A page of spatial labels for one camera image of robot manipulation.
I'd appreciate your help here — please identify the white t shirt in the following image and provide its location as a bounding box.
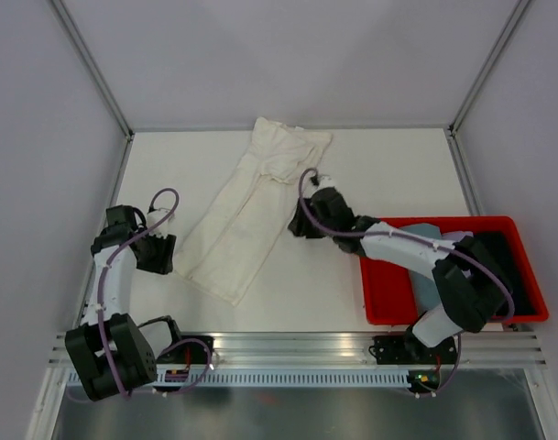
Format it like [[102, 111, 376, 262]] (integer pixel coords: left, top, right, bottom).
[[173, 117, 333, 305]]

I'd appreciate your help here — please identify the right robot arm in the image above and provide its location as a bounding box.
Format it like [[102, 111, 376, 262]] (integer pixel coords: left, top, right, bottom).
[[289, 186, 515, 362]]

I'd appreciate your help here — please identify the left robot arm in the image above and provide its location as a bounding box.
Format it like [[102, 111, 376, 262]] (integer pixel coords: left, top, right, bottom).
[[65, 205, 185, 402]]

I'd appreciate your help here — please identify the red plastic bin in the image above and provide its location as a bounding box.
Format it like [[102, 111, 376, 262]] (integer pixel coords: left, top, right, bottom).
[[360, 215, 550, 325]]

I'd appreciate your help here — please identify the lilac rolled t shirt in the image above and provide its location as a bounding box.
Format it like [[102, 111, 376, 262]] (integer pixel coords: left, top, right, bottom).
[[442, 231, 474, 243]]

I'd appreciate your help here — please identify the grey-blue rolled t shirt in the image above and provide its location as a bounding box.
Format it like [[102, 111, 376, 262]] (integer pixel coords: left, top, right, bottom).
[[401, 223, 442, 316]]

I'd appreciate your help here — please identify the black rolled t shirt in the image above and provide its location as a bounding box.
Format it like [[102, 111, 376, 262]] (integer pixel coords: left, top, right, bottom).
[[474, 231, 536, 316]]

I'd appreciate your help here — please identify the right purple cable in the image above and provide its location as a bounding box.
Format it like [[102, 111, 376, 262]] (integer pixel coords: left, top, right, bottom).
[[297, 168, 517, 399]]

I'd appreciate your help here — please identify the purple cable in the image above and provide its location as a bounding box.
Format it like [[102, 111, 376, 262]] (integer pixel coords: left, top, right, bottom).
[[67, 187, 215, 404], [297, 168, 517, 399]]

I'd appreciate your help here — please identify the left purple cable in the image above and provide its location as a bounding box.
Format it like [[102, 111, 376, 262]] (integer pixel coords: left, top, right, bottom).
[[67, 187, 215, 404]]

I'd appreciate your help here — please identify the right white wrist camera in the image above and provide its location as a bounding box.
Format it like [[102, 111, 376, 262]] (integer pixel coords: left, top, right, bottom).
[[310, 174, 337, 191]]

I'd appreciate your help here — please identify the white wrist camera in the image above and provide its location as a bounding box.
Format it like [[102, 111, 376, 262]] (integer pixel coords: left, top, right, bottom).
[[310, 174, 337, 191], [146, 208, 174, 238]]

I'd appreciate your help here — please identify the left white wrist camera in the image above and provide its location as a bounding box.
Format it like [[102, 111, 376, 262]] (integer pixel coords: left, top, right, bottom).
[[146, 208, 174, 238]]

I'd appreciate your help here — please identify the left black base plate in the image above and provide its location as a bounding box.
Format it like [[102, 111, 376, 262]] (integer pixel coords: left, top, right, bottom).
[[157, 335, 214, 365]]

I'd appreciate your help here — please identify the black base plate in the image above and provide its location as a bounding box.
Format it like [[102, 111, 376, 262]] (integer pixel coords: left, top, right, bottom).
[[368, 334, 457, 367], [157, 335, 214, 365]]

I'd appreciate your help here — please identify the aluminium mounting rail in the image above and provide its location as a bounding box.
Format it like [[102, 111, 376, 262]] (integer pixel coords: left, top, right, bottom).
[[49, 332, 548, 367]]

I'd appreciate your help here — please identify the white slotted cable duct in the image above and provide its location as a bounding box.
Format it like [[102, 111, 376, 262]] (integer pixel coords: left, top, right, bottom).
[[67, 369, 410, 387]]

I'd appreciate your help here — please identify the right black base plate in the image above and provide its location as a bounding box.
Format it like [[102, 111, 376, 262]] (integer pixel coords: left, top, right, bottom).
[[368, 334, 457, 367]]

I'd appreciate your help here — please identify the left aluminium frame post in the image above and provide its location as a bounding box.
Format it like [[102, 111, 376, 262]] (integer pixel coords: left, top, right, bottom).
[[48, 0, 134, 140]]

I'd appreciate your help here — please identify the aluminium frame post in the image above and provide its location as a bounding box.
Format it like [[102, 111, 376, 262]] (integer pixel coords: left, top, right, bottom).
[[447, 0, 534, 138], [48, 0, 134, 140]]

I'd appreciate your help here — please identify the right aluminium frame post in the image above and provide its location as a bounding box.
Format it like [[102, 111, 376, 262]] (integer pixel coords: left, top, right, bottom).
[[447, 0, 534, 138]]

